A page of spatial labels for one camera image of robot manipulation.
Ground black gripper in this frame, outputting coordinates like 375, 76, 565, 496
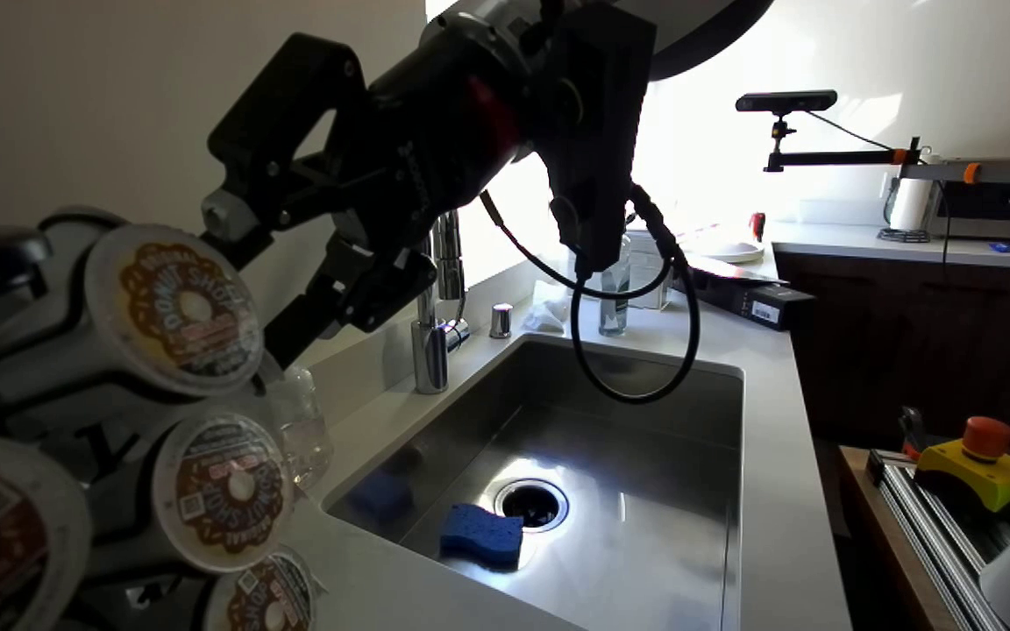
200, 10, 559, 372

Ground donut lid white coffee pod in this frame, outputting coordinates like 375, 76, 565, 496
200, 552, 324, 631
82, 221, 269, 402
115, 407, 297, 579
0, 427, 98, 631

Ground chrome gooseneck faucet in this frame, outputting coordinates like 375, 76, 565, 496
409, 207, 474, 399

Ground small chrome sink cap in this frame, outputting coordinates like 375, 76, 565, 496
486, 302, 520, 343

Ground clear soap dispenser bottle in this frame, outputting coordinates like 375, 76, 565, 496
255, 355, 338, 491

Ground black sink drain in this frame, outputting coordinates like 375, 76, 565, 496
486, 475, 576, 536

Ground blue sponge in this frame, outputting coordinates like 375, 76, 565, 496
440, 503, 529, 579

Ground white bowl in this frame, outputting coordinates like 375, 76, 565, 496
704, 235, 772, 269

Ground stainless steel sink basin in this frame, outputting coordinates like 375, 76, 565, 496
325, 332, 751, 631

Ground black flat counter items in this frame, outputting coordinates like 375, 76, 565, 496
670, 260, 820, 332

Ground white paper roll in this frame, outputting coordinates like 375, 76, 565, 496
882, 172, 939, 239

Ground dark cabinet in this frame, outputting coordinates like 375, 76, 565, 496
772, 251, 1010, 448

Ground black countertop appliance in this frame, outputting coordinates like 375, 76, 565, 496
922, 147, 1010, 246

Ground yellow emergency stop box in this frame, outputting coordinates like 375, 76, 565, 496
913, 413, 1010, 517

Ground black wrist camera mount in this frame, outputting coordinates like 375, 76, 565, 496
537, 7, 663, 275

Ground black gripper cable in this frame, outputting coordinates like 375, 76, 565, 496
476, 178, 704, 409

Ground black camera bar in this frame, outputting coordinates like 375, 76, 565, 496
732, 87, 842, 121

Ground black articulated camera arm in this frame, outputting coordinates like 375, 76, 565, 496
760, 109, 926, 178

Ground metal robot mounting rail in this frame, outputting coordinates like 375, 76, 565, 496
835, 441, 1001, 631

